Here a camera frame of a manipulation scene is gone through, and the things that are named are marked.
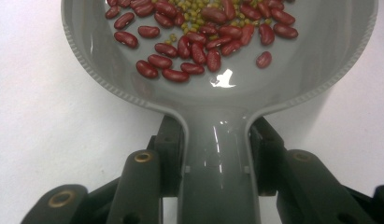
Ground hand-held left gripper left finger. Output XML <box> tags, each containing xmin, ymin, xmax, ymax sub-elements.
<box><xmin>148</xmin><ymin>115</ymin><xmax>185</xmax><ymax>198</ymax></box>

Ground red kidney beans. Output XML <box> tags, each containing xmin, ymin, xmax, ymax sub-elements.
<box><xmin>104</xmin><ymin>0</ymin><xmax>300</xmax><ymax>84</ymax></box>

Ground grey dustpan with orange lip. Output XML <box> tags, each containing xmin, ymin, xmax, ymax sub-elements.
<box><xmin>60</xmin><ymin>0</ymin><xmax>380</xmax><ymax>224</ymax></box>

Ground green mung beans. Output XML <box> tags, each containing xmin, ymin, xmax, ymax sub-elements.
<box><xmin>151</xmin><ymin>0</ymin><xmax>274</xmax><ymax>45</ymax></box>

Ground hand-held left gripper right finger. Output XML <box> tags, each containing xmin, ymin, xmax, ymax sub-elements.
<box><xmin>248</xmin><ymin>116</ymin><xmax>288</xmax><ymax>197</ymax></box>

